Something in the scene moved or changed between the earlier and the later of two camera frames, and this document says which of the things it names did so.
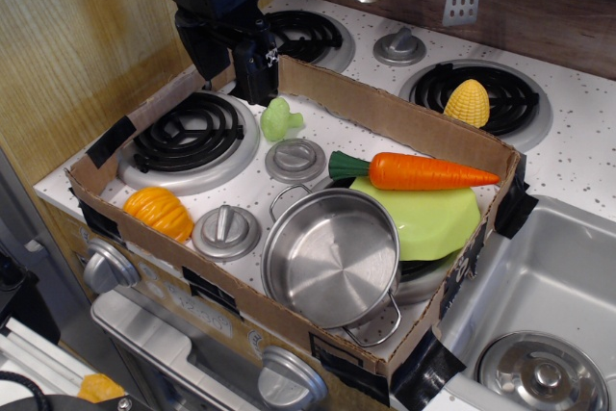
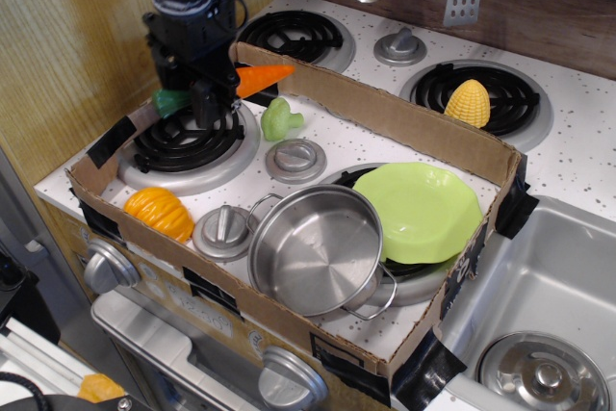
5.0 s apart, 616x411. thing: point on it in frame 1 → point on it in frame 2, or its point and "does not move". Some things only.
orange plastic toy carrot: x=398 y=171 → x=248 y=79
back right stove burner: x=520 y=107 does not move
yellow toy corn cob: x=469 y=102 does not move
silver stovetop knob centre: x=295 y=161 does not move
